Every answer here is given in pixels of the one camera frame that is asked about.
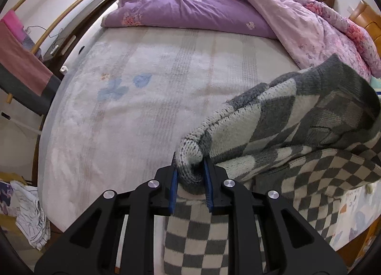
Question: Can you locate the bed with floral sheet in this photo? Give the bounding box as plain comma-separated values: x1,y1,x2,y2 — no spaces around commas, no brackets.
37,23,381,252

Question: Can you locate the pink and grey towel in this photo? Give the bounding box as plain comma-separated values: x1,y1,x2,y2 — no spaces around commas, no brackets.
0,10,61,115

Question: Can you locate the pile of printed clothes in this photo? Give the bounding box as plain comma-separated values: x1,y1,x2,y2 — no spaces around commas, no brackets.
0,171,51,252

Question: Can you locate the wooden headboard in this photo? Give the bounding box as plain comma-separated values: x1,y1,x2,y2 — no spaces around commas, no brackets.
348,0,381,43

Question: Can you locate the grey white checkered cardigan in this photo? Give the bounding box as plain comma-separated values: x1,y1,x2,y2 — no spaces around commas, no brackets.
163,53,381,275

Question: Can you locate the purple floral quilt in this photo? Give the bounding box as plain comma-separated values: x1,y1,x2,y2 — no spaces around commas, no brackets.
101,0,381,77

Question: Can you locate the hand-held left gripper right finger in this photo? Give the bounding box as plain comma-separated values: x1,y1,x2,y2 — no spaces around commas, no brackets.
203,157,349,275

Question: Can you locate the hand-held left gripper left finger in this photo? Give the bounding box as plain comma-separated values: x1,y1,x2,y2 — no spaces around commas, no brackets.
34,151,179,275

